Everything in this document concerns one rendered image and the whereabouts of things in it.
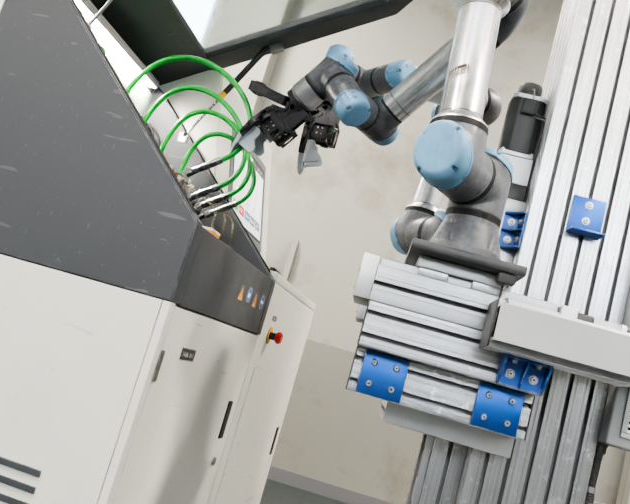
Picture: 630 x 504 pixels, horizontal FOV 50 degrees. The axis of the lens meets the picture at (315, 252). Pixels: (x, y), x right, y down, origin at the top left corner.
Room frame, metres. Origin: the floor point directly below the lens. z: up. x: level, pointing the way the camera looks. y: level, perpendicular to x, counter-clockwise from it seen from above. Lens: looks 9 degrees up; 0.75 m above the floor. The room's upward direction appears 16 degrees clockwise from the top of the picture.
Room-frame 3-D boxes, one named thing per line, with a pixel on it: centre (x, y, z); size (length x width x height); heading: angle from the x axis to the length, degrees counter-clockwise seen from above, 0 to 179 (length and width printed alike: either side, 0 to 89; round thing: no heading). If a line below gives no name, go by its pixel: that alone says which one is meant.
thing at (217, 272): (1.62, 0.18, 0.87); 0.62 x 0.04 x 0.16; 168
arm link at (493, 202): (1.37, -0.29, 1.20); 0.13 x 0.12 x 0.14; 140
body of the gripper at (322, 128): (1.72, 0.08, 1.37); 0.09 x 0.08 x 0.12; 78
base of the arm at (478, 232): (1.37, -0.30, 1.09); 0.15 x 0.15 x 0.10
